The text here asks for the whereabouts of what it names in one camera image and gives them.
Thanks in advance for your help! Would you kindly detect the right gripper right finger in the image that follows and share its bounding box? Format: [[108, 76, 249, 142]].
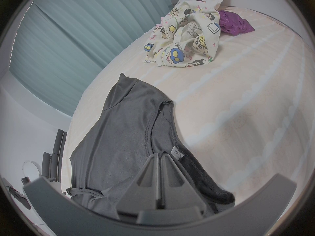
[[159, 153, 207, 213]]

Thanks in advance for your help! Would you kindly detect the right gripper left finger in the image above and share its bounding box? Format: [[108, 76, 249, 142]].
[[117, 153, 158, 215]]

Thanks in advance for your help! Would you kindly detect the black T-shirt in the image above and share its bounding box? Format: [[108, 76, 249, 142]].
[[66, 73, 236, 220]]

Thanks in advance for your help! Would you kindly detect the bed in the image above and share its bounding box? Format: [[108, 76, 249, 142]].
[[59, 0, 315, 217]]

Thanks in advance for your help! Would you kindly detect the dark grey chest of drawers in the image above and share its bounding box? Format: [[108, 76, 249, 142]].
[[41, 129, 67, 182]]

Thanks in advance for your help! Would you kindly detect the round white mirror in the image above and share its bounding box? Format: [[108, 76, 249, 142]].
[[22, 160, 41, 179]]

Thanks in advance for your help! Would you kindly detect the white printed pyjama garment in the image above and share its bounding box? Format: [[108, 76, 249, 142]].
[[143, 0, 221, 68]]

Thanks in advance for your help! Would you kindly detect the blue-green curtain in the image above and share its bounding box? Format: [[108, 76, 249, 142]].
[[8, 5, 110, 118], [34, 0, 178, 69]]

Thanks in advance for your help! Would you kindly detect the purple garment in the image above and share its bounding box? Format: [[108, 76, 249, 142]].
[[218, 10, 255, 36]]

